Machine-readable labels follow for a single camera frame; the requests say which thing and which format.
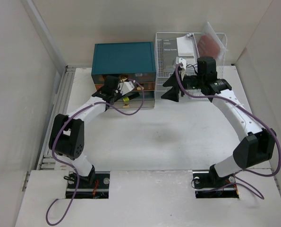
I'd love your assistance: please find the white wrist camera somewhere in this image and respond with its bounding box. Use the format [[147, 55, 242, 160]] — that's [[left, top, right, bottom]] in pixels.
[[119, 81, 135, 96], [176, 57, 187, 81]]

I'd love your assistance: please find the grey Canon setup guide booklet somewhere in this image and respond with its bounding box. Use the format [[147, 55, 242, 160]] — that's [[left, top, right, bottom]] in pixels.
[[162, 33, 197, 72]]

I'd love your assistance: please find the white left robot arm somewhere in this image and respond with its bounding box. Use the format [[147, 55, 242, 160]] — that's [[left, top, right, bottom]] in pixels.
[[49, 76, 135, 188]]

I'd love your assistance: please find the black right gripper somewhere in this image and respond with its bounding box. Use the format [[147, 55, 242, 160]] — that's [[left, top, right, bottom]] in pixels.
[[161, 69, 204, 102]]

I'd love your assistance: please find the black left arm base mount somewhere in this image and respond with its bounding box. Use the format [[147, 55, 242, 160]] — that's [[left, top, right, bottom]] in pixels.
[[64, 172, 111, 199]]

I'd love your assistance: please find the teal drawer organizer box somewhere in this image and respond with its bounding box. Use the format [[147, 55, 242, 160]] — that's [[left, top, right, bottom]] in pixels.
[[91, 42, 156, 108]]

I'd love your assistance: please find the white wire mesh file rack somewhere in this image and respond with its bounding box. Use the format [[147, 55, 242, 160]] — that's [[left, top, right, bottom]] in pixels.
[[154, 32, 227, 100]]

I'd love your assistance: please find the pink yellow highlighter marker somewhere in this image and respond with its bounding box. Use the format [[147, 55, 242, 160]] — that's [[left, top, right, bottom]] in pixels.
[[122, 93, 140, 102]]

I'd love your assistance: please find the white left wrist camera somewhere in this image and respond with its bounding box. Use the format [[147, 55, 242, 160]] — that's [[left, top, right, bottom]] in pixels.
[[119, 81, 135, 96]]

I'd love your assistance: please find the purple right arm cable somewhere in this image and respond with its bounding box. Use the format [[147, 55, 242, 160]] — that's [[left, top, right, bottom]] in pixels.
[[175, 62, 281, 201]]

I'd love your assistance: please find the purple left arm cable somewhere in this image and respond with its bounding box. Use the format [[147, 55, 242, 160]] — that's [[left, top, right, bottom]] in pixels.
[[45, 79, 145, 225]]

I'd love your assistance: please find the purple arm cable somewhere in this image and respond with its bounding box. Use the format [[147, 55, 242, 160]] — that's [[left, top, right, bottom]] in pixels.
[[45, 79, 145, 225], [175, 62, 281, 201]]

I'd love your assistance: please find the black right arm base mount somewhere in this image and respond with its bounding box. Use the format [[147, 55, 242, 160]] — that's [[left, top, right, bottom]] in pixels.
[[191, 170, 239, 199]]

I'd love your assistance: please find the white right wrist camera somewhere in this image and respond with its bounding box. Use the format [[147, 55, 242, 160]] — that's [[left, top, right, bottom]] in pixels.
[[176, 57, 187, 81]]

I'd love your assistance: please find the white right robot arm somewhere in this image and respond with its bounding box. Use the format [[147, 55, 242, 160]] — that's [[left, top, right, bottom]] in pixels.
[[161, 57, 279, 189]]

